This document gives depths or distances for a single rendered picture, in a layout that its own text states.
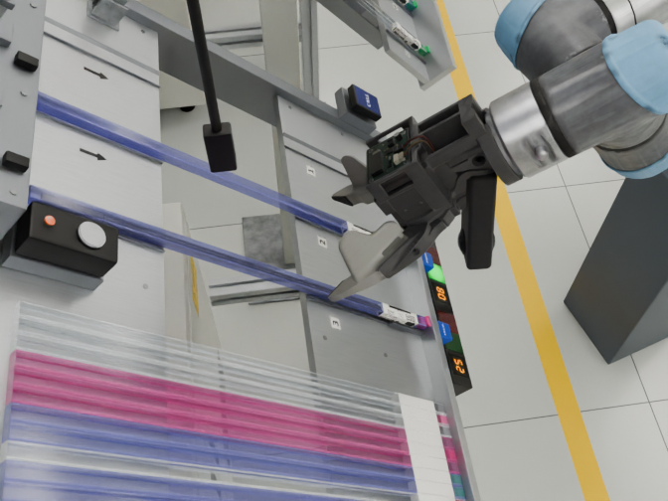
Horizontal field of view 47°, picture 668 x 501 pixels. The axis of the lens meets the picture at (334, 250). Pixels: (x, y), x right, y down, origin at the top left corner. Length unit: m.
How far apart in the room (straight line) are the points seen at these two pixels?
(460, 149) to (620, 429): 1.20
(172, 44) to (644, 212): 0.92
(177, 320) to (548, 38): 0.63
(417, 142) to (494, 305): 1.20
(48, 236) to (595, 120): 0.44
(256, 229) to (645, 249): 0.91
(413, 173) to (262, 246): 1.25
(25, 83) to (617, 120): 0.49
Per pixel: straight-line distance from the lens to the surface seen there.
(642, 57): 0.66
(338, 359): 0.84
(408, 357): 0.94
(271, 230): 1.93
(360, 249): 0.69
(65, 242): 0.64
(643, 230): 1.55
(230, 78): 1.01
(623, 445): 1.79
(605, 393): 1.82
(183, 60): 0.99
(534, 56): 0.81
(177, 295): 1.14
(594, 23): 0.83
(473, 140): 0.68
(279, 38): 1.33
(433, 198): 0.69
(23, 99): 0.69
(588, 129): 0.67
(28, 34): 0.75
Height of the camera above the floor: 1.59
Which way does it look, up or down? 57 degrees down
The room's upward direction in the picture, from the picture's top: straight up
